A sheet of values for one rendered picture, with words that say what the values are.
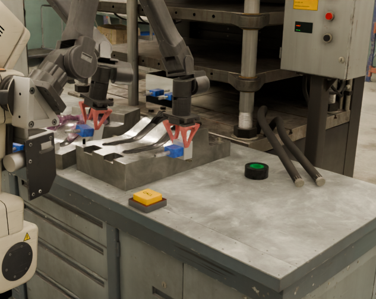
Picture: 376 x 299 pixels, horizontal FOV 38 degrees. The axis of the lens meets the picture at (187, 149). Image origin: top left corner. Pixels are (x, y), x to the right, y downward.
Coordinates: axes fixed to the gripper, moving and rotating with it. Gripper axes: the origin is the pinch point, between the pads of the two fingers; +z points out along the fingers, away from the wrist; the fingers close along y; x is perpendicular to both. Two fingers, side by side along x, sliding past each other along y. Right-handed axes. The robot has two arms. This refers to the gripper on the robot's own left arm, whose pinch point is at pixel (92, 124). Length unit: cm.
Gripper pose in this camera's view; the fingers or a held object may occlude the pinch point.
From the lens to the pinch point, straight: 178.6
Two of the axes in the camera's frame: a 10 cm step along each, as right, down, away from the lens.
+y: -6.9, -3.6, 6.2
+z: -2.2, 9.3, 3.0
